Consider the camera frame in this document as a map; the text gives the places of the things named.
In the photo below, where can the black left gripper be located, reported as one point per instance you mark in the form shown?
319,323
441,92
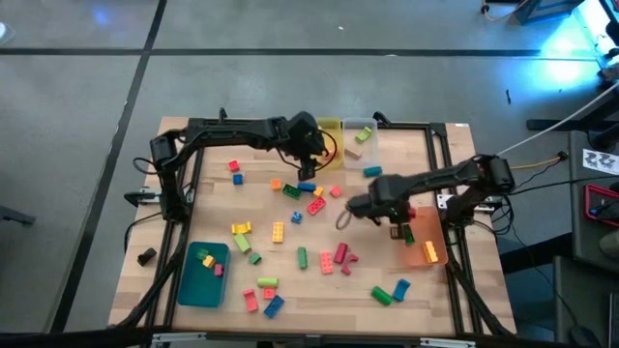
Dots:
304,135

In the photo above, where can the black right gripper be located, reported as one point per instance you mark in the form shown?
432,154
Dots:
382,198

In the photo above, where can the green long studded brick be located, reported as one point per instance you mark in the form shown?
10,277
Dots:
408,235

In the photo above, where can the blue medium studded brick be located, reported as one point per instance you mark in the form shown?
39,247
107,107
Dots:
306,186

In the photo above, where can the yellow small studded brick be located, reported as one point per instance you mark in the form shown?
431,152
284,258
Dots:
318,192
209,261

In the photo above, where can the crimson studded brick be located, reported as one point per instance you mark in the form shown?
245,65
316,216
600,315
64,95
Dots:
412,212

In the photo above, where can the dark green long brick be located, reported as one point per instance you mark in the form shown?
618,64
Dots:
291,191

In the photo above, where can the pink cylinder block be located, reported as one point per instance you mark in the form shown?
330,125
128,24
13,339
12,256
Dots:
335,191

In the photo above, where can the orange small studded brick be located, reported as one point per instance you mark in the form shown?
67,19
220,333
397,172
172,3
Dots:
276,184

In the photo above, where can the red long studded brick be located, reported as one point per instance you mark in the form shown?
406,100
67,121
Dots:
316,206

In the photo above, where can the yellow-orange long brick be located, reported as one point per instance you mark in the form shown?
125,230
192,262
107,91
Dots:
430,252
278,232

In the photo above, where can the blue small studded brick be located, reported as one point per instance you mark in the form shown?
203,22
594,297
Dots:
237,179
296,217

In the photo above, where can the blue arch block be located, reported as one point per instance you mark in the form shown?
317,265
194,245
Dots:
401,290

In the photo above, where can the red cylinder block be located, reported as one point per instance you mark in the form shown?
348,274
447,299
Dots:
341,252

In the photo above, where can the red arch block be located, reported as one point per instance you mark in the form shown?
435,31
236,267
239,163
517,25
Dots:
347,267

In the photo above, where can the blue cylinder block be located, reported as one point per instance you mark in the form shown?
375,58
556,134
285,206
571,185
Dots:
373,171

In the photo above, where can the red small studded brick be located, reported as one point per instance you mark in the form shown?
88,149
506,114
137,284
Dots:
219,269
233,165

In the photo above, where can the pink long studded brick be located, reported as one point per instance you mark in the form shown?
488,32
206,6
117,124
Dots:
326,263

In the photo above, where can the green narrow block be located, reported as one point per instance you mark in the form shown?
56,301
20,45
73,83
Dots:
302,257

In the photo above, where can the yellow arch block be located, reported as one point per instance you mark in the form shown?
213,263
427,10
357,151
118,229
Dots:
241,228

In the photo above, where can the green small block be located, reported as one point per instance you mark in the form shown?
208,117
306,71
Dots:
255,258

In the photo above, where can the green small studded brick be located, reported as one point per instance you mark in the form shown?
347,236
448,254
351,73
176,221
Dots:
202,253

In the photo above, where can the teal plastic bin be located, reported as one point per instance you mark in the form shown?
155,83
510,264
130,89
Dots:
203,290

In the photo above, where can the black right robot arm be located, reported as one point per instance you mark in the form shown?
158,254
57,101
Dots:
435,180

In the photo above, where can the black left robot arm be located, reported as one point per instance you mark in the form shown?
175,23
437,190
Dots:
227,130

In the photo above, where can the orange transparent bin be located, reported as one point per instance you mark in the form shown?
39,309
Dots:
421,258

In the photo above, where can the yellow transparent bin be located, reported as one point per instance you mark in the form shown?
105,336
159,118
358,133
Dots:
333,124

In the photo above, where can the clear plastic bin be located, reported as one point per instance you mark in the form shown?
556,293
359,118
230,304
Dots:
367,158

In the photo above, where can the white power strip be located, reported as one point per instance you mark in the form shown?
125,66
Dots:
486,204

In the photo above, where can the light green cylinder block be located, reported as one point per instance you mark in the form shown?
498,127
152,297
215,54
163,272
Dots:
267,281

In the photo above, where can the pink small studded brick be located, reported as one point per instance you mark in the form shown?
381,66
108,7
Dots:
269,293

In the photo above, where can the blue long studded brick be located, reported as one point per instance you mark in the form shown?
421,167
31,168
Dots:
274,306

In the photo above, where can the pink arch block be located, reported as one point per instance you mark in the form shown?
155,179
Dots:
250,300

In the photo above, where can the grey side desk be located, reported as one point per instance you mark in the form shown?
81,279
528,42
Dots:
578,232

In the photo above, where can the small black object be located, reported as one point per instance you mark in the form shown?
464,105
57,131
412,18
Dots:
146,256

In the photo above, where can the grey low cabinet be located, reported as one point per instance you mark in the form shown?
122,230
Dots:
580,299

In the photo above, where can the red and black device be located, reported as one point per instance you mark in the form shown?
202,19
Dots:
599,205

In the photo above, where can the grey round object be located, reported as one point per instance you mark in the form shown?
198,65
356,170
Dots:
610,244

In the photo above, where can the printed white paper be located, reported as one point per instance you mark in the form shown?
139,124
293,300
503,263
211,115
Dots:
599,161

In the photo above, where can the blue crate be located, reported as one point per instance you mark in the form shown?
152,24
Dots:
546,9

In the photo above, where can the grey chair foot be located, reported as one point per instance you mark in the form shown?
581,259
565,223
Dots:
17,215

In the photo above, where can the white metal bracket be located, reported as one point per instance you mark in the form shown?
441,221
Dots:
441,200

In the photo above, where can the silver metal bracket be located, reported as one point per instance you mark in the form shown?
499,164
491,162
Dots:
447,342
179,337

